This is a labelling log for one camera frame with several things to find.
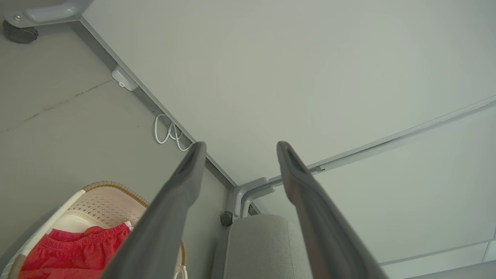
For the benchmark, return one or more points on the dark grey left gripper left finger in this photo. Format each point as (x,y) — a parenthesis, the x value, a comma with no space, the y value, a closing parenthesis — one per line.
(162,224)

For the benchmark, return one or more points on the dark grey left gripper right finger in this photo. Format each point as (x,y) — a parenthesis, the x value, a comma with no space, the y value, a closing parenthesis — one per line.
(325,232)

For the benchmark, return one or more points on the red and white garment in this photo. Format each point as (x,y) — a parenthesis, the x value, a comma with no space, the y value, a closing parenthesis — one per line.
(69,252)

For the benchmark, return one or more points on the grey fabric sofa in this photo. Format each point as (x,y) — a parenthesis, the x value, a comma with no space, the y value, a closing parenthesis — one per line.
(263,248)

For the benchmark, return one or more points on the beige perforated laundry basket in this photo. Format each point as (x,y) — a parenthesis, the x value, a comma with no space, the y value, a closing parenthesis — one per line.
(104,201)

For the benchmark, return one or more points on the small black caster wheel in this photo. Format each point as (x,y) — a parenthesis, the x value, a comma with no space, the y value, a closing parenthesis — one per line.
(226,218)

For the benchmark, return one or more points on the narrow white partition panel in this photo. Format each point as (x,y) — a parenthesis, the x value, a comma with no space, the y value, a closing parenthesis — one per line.
(387,205)

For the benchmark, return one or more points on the grey partition foot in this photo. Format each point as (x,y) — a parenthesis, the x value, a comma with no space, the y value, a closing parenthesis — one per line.
(239,195)
(252,195)

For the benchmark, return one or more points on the small white plastic box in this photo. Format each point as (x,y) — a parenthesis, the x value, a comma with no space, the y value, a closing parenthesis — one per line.
(123,78)

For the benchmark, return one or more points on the wide white partition panel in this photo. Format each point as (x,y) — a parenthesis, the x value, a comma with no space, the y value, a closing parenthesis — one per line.
(271,77)

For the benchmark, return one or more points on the table leg with caster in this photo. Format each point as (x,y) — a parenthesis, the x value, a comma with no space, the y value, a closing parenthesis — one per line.
(50,13)

